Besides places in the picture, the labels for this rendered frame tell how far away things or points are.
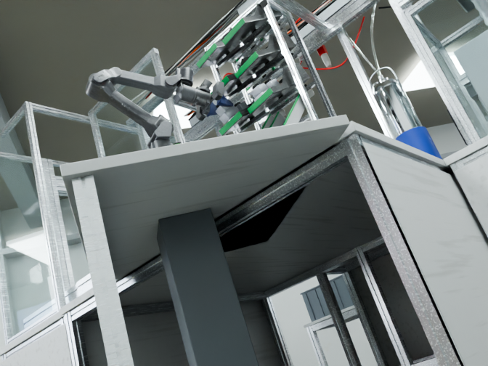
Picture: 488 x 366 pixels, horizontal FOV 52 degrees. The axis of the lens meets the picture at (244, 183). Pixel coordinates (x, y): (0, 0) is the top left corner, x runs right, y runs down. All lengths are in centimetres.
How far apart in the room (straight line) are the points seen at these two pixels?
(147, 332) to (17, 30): 235
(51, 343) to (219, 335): 116
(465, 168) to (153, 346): 158
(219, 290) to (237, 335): 13
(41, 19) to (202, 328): 288
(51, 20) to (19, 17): 20
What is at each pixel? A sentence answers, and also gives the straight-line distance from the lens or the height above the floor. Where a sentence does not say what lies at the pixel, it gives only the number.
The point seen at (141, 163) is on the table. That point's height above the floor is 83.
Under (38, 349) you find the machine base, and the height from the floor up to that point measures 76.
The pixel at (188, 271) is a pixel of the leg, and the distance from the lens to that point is 142.
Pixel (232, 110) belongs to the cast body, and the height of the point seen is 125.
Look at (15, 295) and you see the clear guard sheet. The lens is 278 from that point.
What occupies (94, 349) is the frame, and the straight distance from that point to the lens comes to 233.
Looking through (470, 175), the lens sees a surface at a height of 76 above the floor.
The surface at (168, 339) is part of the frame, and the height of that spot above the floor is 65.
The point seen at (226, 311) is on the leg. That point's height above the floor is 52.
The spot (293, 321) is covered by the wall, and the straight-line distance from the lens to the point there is 606.
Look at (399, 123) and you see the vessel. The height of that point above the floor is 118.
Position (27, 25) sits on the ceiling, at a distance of 390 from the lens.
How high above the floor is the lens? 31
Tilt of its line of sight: 22 degrees up
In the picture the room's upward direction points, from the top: 19 degrees counter-clockwise
